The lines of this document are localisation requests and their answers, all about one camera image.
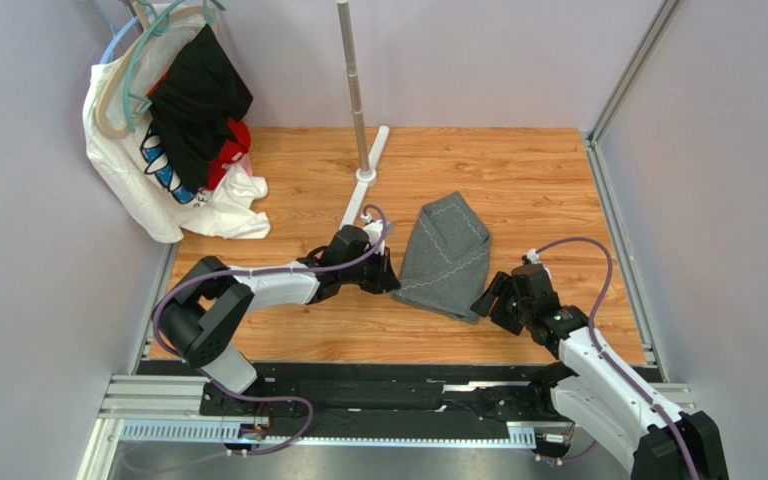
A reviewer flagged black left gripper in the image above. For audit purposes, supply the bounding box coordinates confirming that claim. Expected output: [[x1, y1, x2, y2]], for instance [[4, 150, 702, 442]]
[[341, 244, 401, 295]]

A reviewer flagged grey cloth napkin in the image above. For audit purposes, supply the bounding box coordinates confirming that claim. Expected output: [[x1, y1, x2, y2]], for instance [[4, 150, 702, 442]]
[[392, 191, 492, 324]]

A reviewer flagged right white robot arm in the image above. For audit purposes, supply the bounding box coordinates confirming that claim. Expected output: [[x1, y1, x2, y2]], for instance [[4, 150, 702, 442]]
[[471, 263, 729, 479]]

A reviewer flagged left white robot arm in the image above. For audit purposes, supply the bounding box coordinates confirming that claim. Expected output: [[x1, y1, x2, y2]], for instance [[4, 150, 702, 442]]
[[152, 220, 400, 395]]

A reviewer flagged white stand base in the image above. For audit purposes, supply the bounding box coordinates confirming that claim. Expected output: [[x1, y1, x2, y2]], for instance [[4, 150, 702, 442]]
[[340, 126, 390, 227]]

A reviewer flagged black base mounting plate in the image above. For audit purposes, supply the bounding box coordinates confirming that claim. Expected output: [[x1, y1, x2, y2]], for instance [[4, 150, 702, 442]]
[[199, 362, 564, 440]]

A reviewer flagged red garment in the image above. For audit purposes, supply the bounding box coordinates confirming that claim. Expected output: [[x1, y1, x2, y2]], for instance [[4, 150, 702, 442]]
[[146, 73, 253, 192]]

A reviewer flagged black garment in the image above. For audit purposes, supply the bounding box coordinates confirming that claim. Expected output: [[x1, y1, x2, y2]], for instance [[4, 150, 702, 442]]
[[148, 25, 254, 193]]

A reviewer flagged white T-shirt with print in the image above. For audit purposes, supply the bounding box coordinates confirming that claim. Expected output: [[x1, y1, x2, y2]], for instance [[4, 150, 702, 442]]
[[83, 13, 272, 244]]

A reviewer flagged silver metal stand pole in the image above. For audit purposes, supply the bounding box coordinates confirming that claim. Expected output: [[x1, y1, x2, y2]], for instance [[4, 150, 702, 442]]
[[336, 0, 372, 179]]

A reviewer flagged teal clothes hanger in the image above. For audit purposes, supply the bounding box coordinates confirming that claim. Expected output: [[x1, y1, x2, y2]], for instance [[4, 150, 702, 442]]
[[122, 0, 227, 134]]

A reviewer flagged beige clothes hanger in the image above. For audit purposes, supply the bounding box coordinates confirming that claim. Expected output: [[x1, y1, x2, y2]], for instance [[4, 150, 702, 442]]
[[94, 1, 226, 140]]

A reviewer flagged blue clothes hanger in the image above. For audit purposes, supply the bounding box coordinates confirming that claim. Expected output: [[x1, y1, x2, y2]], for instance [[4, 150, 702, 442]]
[[98, 17, 140, 65]]

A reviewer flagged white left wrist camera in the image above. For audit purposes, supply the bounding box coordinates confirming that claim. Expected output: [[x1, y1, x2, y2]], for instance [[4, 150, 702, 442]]
[[360, 213, 393, 260]]

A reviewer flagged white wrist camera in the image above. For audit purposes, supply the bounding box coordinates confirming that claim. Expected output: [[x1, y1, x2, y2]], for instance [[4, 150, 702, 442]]
[[522, 249, 543, 265], [360, 213, 393, 260]]

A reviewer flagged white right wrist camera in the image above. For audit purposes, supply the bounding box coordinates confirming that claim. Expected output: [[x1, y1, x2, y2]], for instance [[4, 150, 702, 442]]
[[522, 249, 543, 265]]

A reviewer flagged aluminium corner post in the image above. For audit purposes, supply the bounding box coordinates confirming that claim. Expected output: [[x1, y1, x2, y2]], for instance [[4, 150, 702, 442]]
[[587, 0, 684, 145]]

